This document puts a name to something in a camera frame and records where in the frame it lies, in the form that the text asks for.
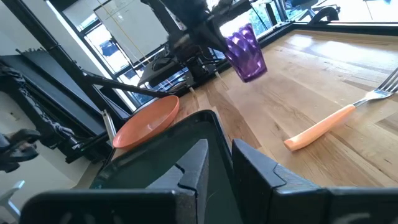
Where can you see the silver metal bracket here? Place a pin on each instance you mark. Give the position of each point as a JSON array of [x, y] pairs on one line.
[[109, 126]]

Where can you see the black office chair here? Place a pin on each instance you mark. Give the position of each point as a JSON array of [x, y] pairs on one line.
[[18, 149]]

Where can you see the white plastic stand leg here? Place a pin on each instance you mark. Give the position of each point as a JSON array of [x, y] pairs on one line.
[[9, 199]]

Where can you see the purple translucent plastic cup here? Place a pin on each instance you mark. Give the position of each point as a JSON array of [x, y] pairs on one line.
[[247, 56]]

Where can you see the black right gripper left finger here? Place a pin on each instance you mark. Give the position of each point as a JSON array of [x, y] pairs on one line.
[[202, 168]]

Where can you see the dark green plastic tray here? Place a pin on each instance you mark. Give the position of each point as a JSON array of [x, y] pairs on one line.
[[161, 147]]

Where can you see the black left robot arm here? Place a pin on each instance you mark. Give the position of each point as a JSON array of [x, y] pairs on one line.
[[199, 63]]

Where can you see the orange round plate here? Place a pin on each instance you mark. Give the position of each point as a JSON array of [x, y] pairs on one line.
[[146, 124]]

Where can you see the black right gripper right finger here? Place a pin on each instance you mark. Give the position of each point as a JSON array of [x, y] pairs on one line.
[[258, 186]]

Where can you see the black frame clamp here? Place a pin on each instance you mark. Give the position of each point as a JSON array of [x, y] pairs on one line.
[[323, 14]]

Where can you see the dark gray desk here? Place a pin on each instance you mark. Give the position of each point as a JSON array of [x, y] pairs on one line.
[[62, 90]]

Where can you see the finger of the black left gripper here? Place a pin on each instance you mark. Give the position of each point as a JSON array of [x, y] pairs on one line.
[[214, 39]]

